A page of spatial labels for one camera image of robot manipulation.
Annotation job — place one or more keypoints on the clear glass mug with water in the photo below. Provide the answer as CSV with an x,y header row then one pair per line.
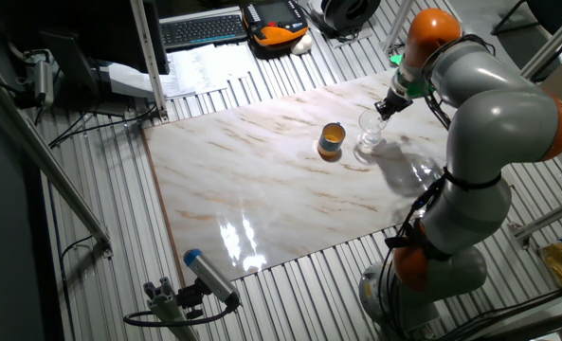
x,y
370,135

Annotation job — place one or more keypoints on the aluminium diagonal frame beam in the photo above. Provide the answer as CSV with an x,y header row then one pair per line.
x,y
48,166

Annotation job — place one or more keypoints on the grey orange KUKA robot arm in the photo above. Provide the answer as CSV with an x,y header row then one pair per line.
x,y
498,132

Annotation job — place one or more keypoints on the white printed paper sheet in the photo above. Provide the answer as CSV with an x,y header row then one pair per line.
x,y
188,71

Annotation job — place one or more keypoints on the green camera mount plate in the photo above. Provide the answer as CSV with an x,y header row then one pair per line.
x,y
418,90

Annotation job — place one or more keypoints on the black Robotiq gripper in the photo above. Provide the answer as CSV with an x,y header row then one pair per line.
x,y
394,104

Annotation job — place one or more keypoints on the aluminium slanted frame bar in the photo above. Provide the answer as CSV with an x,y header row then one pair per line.
x,y
550,42

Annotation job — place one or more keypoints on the black camera clamp bracket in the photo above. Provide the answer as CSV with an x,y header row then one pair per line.
x,y
190,296

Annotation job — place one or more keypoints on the silver camera with blue cap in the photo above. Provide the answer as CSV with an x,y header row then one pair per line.
x,y
209,274

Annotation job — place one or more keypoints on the white marble pattern board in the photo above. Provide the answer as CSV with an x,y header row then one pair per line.
x,y
238,199

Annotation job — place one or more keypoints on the orange black teach pendant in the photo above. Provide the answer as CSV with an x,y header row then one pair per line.
x,y
273,33

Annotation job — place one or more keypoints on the yellow plastic bag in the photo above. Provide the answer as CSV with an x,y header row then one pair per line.
x,y
560,265

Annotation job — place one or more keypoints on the black office chair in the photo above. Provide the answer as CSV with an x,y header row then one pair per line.
x,y
555,14

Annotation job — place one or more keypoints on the silver camera on bracket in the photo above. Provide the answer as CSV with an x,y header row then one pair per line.
x,y
43,83

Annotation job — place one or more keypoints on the aluminium low frame bar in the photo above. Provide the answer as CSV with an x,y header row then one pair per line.
x,y
546,218

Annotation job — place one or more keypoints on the orange cup with blue band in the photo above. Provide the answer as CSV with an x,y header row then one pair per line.
x,y
330,142

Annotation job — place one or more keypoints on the white rounded object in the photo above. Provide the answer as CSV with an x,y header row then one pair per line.
x,y
302,45

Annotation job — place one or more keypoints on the black computer keyboard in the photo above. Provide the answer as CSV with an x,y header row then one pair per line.
x,y
200,30

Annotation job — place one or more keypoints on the aluminium profile camera stand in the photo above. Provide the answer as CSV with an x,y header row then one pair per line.
x,y
167,308

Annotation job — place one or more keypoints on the aluminium upright frame post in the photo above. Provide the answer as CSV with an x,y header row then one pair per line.
x,y
148,57

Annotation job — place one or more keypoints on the slim aluminium post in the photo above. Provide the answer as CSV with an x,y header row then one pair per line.
x,y
399,21

